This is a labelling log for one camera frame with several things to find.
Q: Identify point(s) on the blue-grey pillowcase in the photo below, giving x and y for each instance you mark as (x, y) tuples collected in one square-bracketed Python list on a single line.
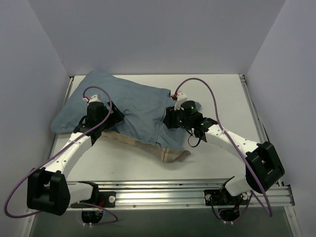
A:
[(143, 107)]

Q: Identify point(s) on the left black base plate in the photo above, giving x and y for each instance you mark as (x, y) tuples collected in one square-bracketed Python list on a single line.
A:
[(102, 199)]

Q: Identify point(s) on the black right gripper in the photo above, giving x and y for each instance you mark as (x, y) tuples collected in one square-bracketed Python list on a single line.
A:
[(169, 117)]

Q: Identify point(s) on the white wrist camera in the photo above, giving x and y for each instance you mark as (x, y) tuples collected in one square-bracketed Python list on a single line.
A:
[(180, 97), (94, 98)]

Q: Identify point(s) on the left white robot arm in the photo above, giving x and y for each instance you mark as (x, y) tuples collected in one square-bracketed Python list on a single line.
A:
[(47, 188)]

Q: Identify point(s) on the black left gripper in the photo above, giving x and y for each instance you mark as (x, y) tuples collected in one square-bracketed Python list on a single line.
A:
[(114, 112)]

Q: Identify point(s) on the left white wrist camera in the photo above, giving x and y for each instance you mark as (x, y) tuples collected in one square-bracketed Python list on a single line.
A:
[(94, 98)]

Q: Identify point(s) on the blue striped pillowcase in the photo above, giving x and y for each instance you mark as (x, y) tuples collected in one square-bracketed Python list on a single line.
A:
[(165, 155)]

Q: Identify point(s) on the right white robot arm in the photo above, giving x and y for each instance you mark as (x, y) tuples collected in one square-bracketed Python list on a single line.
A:
[(263, 166)]

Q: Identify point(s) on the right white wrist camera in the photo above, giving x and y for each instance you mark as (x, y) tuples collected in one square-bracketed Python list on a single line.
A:
[(180, 97)]

